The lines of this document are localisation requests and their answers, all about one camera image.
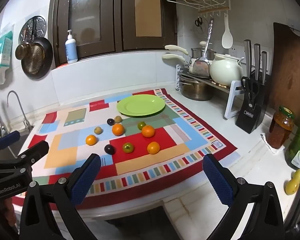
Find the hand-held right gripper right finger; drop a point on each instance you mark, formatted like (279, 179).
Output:
(218, 182)

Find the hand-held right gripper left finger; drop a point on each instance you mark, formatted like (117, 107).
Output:
(86, 180)

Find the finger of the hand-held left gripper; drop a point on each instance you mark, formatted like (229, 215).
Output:
(36, 152)
(8, 140)

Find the dark purple plum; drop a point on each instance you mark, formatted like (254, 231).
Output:
(111, 122)
(109, 149)

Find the orange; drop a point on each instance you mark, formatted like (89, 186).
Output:
(153, 147)
(148, 131)
(118, 129)
(91, 140)

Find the green plate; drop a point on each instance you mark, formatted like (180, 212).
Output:
(140, 105)

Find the steel sink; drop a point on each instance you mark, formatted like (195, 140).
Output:
(17, 142)

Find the steel faucet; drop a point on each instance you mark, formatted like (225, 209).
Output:
(27, 123)

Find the green tomato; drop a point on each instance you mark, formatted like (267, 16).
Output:
(141, 125)
(127, 147)

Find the white paper towel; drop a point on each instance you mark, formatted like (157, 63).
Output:
(271, 150)

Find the brown-orange fruit on mat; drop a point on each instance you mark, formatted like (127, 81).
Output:
(118, 118)

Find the black knife block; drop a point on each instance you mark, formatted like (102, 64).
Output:
(250, 120)

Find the colourful patchwork table mat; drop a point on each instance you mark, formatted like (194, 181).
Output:
(165, 135)

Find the yellow pear-shaped object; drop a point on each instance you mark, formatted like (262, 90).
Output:
(293, 185)

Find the glass jar of sauce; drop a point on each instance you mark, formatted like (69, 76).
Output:
(281, 130)

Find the white metal pot rack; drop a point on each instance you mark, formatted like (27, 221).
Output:
(231, 100)

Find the teal white box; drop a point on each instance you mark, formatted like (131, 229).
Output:
(1, 55)

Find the small brass saucepan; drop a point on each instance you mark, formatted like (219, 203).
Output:
(22, 52)

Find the green glass bottle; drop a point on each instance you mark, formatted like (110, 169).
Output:
(297, 140)

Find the large steel stockpot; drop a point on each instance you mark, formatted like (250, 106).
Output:
(196, 92)

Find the beaded wooden trivet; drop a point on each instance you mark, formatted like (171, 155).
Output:
(221, 85)

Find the black kitchen scissors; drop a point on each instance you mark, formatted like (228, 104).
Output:
(251, 90)

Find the blue white pump bottle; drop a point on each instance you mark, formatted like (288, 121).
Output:
(71, 52)

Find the cream ceramic pot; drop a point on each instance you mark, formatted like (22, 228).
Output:
(225, 70)

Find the steel turner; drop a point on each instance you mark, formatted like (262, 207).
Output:
(201, 67)

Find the round grey steamer rack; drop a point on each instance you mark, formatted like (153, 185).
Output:
(40, 26)

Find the dark wooden cutting board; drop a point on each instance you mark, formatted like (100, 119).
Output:
(290, 75)

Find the steel saucepan with lid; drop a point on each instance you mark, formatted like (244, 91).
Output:
(197, 53)

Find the white rice paddle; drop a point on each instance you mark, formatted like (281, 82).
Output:
(227, 40)

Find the black hanging scissors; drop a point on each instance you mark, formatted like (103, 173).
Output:
(198, 21)

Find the cardboard panel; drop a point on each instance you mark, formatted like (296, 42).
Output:
(148, 10)

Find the white wall socket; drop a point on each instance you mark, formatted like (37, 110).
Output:
(236, 52)

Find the brown window frame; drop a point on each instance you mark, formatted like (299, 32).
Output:
(117, 30)

